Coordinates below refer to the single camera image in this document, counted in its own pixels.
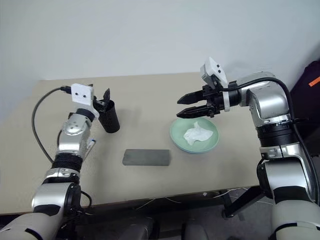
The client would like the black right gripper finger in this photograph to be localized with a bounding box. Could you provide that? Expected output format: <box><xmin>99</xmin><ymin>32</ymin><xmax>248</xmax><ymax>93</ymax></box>
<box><xmin>176</xmin><ymin>90</ymin><xmax>205</xmax><ymax>105</ymax></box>
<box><xmin>176</xmin><ymin>103</ymin><xmax>210</xmax><ymax>119</ymax></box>

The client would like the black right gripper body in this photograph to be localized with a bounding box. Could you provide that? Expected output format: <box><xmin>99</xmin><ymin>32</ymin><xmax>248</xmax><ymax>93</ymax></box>
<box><xmin>201</xmin><ymin>84</ymin><xmax>225</xmax><ymax>118</ymax></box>

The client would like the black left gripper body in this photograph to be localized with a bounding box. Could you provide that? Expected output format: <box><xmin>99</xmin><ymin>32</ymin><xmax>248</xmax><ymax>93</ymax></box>
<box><xmin>92</xmin><ymin>96</ymin><xmax>111</xmax><ymax>113</ymax></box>

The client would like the black cup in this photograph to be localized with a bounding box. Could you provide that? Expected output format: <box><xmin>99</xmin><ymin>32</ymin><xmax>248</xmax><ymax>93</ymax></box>
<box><xmin>98</xmin><ymin>99</ymin><xmax>121</xmax><ymax>134</ymax></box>

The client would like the white tissue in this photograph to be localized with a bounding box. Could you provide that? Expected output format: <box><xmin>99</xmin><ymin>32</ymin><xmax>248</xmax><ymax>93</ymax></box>
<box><xmin>183</xmin><ymin>121</ymin><xmax>215</xmax><ymax>146</ymax></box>

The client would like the grey rectangular sponge block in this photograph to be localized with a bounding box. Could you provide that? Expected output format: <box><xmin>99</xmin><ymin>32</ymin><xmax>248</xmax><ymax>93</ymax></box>
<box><xmin>122</xmin><ymin>148</ymin><xmax>172</xmax><ymax>167</ymax></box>

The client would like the pale round plate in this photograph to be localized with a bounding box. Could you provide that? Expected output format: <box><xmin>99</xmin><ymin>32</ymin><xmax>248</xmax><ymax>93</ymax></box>
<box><xmin>169</xmin><ymin>117</ymin><xmax>220</xmax><ymax>154</ymax></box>

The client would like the blue capped whiteboard marker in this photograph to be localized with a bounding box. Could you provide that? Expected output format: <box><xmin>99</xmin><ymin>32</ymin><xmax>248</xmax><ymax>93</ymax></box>
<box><xmin>86</xmin><ymin>138</ymin><xmax>97</xmax><ymax>156</ymax></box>

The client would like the black bag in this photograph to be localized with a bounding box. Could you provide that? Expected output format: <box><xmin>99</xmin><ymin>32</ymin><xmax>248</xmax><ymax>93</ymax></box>
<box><xmin>289</xmin><ymin>59</ymin><xmax>320</xmax><ymax>157</ymax></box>

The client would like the black table leg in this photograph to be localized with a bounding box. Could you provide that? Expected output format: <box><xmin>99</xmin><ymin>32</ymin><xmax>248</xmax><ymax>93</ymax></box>
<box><xmin>222</xmin><ymin>186</ymin><xmax>266</xmax><ymax>221</ymax></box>

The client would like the dark rounded shape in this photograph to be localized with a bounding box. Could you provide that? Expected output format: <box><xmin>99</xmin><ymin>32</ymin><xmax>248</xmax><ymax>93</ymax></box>
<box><xmin>109</xmin><ymin>216</ymin><xmax>161</xmax><ymax>240</ymax></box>

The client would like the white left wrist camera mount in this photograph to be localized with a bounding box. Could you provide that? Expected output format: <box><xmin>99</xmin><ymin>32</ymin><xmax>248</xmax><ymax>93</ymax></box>
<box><xmin>70</xmin><ymin>83</ymin><xmax>100</xmax><ymax>118</ymax></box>

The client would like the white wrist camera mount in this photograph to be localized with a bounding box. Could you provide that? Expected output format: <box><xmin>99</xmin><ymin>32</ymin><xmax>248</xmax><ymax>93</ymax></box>
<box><xmin>199</xmin><ymin>56</ymin><xmax>231</xmax><ymax>113</ymax></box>
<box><xmin>70</xmin><ymin>83</ymin><xmax>100</xmax><ymax>118</ymax></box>

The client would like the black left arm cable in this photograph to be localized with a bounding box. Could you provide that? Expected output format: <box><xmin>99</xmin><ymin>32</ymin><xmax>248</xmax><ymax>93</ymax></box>
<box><xmin>31</xmin><ymin>85</ymin><xmax>73</xmax><ymax>163</ymax></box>

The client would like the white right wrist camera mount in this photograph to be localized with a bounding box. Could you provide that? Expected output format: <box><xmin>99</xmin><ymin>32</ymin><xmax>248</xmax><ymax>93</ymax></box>
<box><xmin>199</xmin><ymin>56</ymin><xmax>231</xmax><ymax>113</ymax></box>

